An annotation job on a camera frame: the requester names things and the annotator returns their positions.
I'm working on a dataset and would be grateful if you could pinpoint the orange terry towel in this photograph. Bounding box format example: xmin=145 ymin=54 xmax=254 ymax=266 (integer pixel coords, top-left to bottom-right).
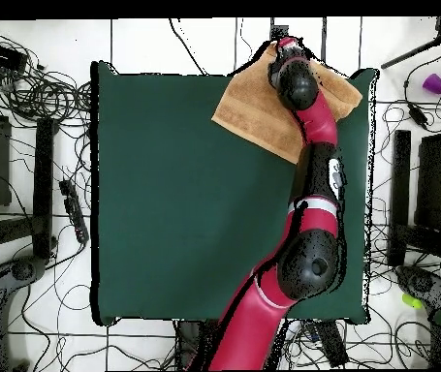
xmin=210 ymin=42 xmax=363 ymax=166

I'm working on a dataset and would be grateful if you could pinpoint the black tripod pole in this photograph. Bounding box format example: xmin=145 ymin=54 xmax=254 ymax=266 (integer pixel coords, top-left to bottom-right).
xmin=380 ymin=16 xmax=441 ymax=71

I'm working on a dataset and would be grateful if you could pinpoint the black power adapter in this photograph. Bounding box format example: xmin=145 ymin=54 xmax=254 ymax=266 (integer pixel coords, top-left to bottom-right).
xmin=407 ymin=103 xmax=431 ymax=132

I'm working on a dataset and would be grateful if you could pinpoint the purple cup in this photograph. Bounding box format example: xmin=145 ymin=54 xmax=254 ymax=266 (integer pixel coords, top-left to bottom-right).
xmin=422 ymin=73 xmax=441 ymax=96

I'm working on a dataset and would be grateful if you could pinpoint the black upright bar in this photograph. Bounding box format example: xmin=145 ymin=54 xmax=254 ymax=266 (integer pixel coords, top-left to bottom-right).
xmin=32 ymin=117 xmax=57 ymax=260
xmin=392 ymin=129 xmax=413 ymax=268

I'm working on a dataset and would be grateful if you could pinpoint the dark green table cloth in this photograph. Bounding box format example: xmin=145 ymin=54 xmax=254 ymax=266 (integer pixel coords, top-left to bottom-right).
xmin=89 ymin=60 xmax=378 ymax=326

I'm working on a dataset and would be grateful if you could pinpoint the black power strip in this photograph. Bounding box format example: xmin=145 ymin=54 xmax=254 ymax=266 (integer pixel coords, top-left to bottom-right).
xmin=58 ymin=179 xmax=90 ymax=245

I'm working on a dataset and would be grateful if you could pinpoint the dark grey stand foot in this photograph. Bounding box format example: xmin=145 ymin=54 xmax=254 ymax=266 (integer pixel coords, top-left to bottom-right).
xmin=0 ymin=255 xmax=47 ymax=371
xmin=395 ymin=264 xmax=441 ymax=315

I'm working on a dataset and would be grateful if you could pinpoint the yellow-green small object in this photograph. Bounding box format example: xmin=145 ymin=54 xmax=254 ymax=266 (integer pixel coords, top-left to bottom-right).
xmin=401 ymin=292 xmax=425 ymax=310

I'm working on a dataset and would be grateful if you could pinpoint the black rectangular block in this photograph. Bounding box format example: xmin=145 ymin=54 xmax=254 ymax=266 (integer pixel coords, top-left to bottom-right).
xmin=312 ymin=319 xmax=350 ymax=368

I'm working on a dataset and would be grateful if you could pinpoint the black cable tangle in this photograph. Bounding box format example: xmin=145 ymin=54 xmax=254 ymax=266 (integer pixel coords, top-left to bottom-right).
xmin=0 ymin=22 xmax=93 ymax=129

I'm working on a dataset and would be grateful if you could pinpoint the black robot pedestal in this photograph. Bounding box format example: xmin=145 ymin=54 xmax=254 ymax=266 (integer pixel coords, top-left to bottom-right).
xmin=174 ymin=319 xmax=221 ymax=371

